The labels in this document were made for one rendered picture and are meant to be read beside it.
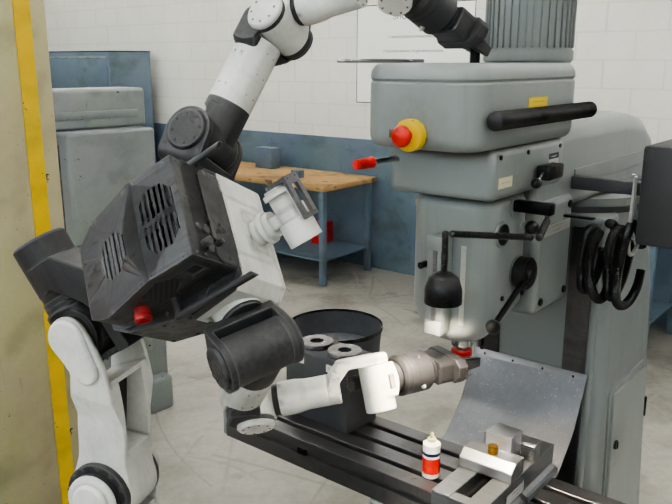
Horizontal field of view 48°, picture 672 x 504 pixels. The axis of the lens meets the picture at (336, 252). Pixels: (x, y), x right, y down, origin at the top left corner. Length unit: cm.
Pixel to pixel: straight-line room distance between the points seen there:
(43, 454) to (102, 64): 607
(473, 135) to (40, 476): 231
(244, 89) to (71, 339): 59
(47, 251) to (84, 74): 744
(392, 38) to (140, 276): 568
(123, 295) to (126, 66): 748
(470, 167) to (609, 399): 87
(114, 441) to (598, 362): 118
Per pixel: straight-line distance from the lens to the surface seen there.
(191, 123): 146
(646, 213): 170
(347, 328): 400
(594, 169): 197
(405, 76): 143
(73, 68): 916
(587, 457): 214
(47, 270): 158
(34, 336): 299
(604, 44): 597
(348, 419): 197
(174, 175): 130
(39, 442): 315
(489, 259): 156
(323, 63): 729
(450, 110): 138
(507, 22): 175
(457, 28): 152
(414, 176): 155
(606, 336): 203
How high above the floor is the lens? 189
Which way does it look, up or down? 14 degrees down
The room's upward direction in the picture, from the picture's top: straight up
